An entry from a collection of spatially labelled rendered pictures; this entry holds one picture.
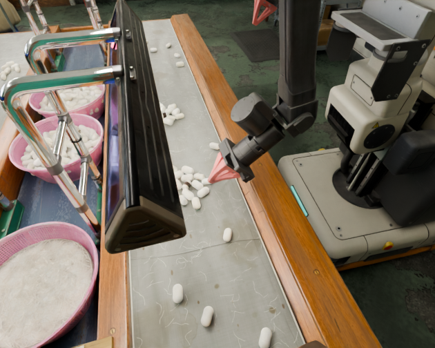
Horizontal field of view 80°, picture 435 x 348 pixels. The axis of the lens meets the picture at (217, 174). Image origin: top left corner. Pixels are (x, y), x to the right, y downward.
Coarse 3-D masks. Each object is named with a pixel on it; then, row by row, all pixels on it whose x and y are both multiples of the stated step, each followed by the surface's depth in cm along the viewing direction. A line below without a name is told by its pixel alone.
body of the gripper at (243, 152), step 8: (248, 136) 56; (232, 144) 61; (240, 144) 57; (248, 144) 55; (256, 144) 55; (232, 152) 57; (240, 152) 56; (248, 152) 56; (256, 152) 55; (264, 152) 57; (232, 160) 57; (240, 160) 57; (248, 160) 57; (240, 168) 54; (248, 168) 58; (248, 176) 57
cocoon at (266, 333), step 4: (264, 328) 46; (268, 328) 47; (264, 332) 46; (268, 332) 46; (260, 336) 46; (264, 336) 45; (268, 336) 45; (260, 340) 45; (264, 340) 45; (268, 340) 45; (260, 344) 45; (264, 344) 45; (268, 344) 45
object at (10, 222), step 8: (0, 192) 65; (0, 200) 65; (8, 200) 68; (16, 200) 70; (8, 208) 68; (16, 208) 70; (24, 208) 73; (8, 216) 67; (16, 216) 69; (0, 224) 65; (8, 224) 65; (16, 224) 68; (0, 232) 64; (8, 232) 64; (8, 248) 64; (0, 264) 60
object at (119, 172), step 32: (128, 64) 39; (128, 96) 32; (128, 128) 28; (160, 128) 36; (128, 160) 25; (160, 160) 30; (128, 192) 22; (160, 192) 26; (128, 224) 23; (160, 224) 24
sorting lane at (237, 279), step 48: (192, 96) 101; (192, 144) 82; (192, 192) 69; (240, 192) 69; (192, 240) 60; (240, 240) 60; (144, 288) 53; (192, 288) 53; (240, 288) 53; (144, 336) 47; (192, 336) 47; (240, 336) 47; (288, 336) 47
